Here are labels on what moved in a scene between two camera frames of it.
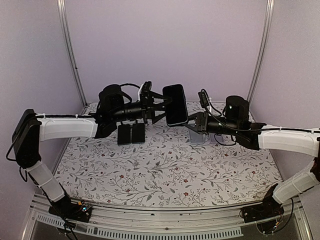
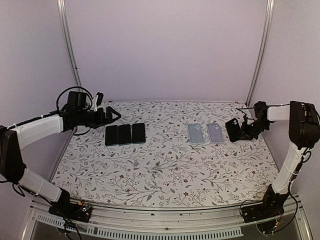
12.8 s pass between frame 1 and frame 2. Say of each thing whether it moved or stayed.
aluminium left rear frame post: stayed
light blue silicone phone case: stayed
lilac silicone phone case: stayed
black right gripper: moved
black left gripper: moved
